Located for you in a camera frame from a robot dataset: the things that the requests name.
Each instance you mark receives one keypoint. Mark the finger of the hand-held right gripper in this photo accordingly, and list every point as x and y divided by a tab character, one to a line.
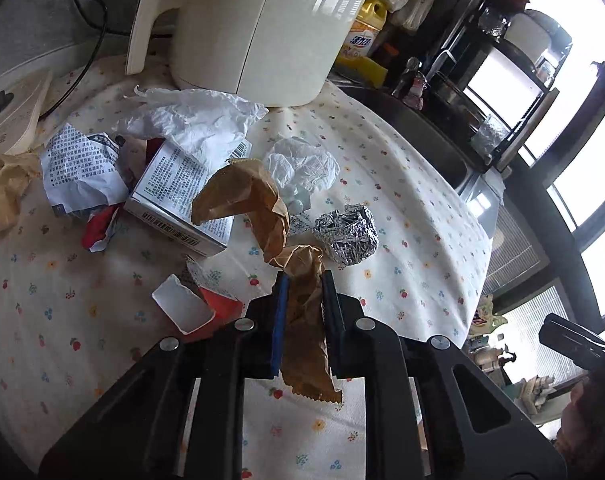
577	342

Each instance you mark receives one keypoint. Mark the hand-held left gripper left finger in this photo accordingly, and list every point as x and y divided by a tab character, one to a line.
281	320

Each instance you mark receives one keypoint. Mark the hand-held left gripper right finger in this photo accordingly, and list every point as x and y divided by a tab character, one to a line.
331	310

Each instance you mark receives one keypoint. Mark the brown paper wrapper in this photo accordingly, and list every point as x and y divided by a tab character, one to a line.
267	200

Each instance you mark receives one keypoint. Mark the aluminium foil ball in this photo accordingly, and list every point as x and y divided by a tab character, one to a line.
347	235

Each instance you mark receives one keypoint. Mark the clear printed wrapper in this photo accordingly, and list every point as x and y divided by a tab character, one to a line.
210	277

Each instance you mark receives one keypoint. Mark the colourful refill pouch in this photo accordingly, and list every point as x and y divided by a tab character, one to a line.
487	312

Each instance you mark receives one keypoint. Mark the white red carton piece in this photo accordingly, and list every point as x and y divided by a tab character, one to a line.
182	305

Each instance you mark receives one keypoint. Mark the floral tablecloth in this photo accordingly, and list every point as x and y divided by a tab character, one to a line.
407	240

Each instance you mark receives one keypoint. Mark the white window blind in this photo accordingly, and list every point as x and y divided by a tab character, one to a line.
517	255

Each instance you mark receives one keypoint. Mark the pill blister pack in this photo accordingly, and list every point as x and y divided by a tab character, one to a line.
297	204

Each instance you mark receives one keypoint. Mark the crumpled white plastic bag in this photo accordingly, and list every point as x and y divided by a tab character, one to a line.
302	162

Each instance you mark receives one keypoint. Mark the grey sink cabinet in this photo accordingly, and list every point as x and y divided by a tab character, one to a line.
482	200

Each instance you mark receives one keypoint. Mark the blue white printed box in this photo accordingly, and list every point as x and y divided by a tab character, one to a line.
172	185

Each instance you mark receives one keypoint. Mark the steel sink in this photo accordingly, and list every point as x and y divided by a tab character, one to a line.
407	125

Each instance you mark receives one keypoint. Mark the red white wrapper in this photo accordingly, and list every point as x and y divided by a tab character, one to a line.
97	230

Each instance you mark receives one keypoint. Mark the white crumpled tissue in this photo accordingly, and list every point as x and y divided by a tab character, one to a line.
192	120

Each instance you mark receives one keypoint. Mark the foil sheet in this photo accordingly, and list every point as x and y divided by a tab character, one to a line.
490	135

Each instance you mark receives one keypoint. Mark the yellow sponge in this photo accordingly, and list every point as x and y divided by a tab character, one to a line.
362	67

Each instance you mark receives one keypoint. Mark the black dish rack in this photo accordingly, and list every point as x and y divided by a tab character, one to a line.
492	105

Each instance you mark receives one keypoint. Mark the crumpled printed paper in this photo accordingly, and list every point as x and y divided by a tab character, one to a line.
77	160

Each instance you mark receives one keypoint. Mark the chrome faucet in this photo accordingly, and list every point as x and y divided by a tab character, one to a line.
435	60

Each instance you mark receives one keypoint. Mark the yellow detergent bottle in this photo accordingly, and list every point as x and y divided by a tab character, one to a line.
367	25

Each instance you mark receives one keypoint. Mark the cream air fryer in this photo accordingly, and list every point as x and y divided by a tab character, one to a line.
242	35

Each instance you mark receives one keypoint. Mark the crumpled brown paper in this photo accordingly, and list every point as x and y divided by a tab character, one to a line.
7	185

